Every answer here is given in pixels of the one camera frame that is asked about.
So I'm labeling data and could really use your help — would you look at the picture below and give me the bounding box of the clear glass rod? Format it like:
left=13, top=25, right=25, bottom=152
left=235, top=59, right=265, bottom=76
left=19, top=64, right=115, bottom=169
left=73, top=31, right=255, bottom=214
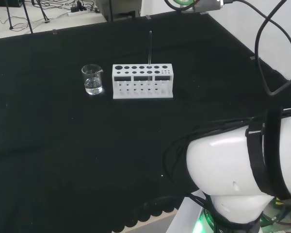
left=147, top=31, right=153, bottom=85

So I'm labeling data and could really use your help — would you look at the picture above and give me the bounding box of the small clear glass beaker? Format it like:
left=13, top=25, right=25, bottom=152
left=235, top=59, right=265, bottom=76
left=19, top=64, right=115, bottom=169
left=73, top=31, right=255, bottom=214
left=81, top=64, right=104, bottom=95

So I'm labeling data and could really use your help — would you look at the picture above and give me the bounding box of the grey equipment box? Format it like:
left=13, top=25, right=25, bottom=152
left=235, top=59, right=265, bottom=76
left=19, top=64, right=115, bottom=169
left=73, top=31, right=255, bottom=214
left=95, top=0, right=143, bottom=23

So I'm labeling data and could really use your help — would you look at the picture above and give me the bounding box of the white test tube rack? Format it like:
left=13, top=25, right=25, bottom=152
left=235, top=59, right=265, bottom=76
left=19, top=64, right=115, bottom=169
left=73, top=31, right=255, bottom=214
left=112, top=63, right=174, bottom=100

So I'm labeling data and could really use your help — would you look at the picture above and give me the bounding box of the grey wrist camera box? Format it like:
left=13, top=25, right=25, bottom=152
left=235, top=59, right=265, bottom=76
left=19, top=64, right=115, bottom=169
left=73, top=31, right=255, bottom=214
left=193, top=0, right=225, bottom=14

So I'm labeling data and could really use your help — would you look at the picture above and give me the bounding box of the black bench cloth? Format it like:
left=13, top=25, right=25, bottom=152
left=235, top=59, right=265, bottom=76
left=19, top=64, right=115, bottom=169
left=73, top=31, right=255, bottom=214
left=0, top=10, right=291, bottom=233

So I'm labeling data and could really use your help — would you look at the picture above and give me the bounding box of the black tripod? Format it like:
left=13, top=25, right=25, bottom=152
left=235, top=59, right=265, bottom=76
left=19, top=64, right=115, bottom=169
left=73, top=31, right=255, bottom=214
left=5, top=0, right=50, bottom=34

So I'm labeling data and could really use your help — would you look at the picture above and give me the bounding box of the white power strip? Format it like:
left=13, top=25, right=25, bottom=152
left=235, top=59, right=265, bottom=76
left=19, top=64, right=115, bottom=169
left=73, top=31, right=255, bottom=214
left=67, top=9, right=88, bottom=17

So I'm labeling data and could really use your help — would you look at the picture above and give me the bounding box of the black looping cable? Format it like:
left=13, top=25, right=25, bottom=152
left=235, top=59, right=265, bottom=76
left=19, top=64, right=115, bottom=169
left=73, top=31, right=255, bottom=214
left=255, top=0, right=291, bottom=97

